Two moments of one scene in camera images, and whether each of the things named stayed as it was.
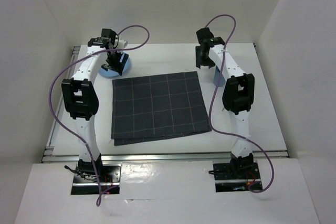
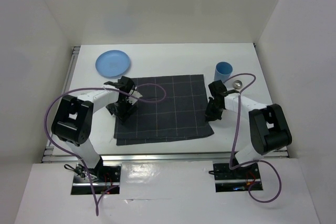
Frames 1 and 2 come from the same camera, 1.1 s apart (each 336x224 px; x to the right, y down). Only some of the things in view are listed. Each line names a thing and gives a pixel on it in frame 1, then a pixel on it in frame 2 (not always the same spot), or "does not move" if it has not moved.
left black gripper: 118,66 → 123,115
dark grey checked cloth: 157,107 does not move
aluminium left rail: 49,148 does not move
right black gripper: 199,62 → 210,116
